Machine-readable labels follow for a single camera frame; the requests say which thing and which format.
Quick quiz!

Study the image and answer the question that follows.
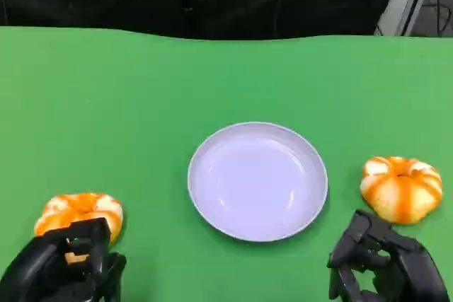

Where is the green cloth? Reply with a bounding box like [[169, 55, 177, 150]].
[[0, 25, 453, 302]]

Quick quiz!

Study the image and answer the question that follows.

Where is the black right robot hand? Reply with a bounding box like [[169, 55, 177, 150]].
[[326, 209, 451, 302]]

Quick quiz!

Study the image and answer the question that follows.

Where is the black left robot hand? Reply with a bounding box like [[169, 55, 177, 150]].
[[0, 216, 127, 302]]

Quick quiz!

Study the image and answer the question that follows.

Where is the orange and white bread roll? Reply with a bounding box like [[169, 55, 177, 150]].
[[360, 156, 443, 226], [33, 192, 124, 265]]

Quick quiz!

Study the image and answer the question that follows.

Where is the lilac plate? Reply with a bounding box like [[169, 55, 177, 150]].
[[187, 121, 329, 243]]

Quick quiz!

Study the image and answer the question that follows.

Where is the black cable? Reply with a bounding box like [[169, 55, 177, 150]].
[[426, 0, 453, 36]]

